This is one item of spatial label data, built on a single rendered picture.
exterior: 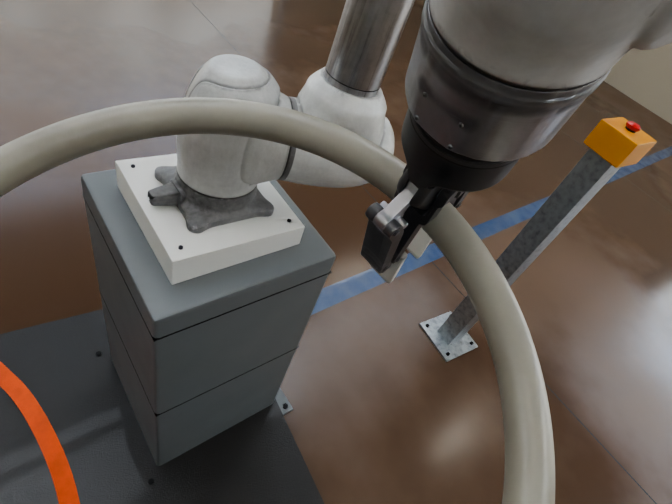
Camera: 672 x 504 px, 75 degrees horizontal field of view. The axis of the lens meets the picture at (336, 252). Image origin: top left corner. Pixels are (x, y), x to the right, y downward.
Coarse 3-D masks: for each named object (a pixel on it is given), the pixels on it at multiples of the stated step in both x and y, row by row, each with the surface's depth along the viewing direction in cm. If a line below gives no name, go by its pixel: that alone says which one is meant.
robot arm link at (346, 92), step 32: (352, 0) 65; (384, 0) 63; (352, 32) 67; (384, 32) 66; (352, 64) 70; (384, 64) 71; (288, 96) 79; (320, 96) 73; (352, 96) 73; (352, 128) 75; (384, 128) 82; (288, 160) 77; (320, 160) 78
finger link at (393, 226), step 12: (372, 204) 29; (372, 216) 29; (372, 228) 32; (384, 228) 29; (396, 228) 29; (372, 240) 34; (384, 240) 32; (396, 240) 32; (372, 252) 35; (384, 252) 33; (384, 264) 36
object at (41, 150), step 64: (64, 128) 34; (128, 128) 35; (192, 128) 37; (256, 128) 36; (320, 128) 36; (0, 192) 33; (384, 192) 36; (448, 256) 34; (512, 320) 31; (512, 384) 29; (512, 448) 28
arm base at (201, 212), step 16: (160, 176) 85; (176, 176) 82; (160, 192) 79; (176, 192) 80; (192, 192) 80; (256, 192) 89; (192, 208) 81; (208, 208) 81; (224, 208) 82; (240, 208) 84; (256, 208) 87; (272, 208) 89; (192, 224) 79; (208, 224) 81; (224, 224) 84
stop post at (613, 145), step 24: (624, 120) 123; (600, 144) 120; (624, 144) 115; (648, 144) 117; (576, 168) 129; (600, 168) 123; (576, 192) 130; (552, 216) 138; (528, 240) 147; (552, 240) 148; (504, 264) 157; (528, 264) 156; (456, 312) 182; (432, 336) 191; (456, 336) 185
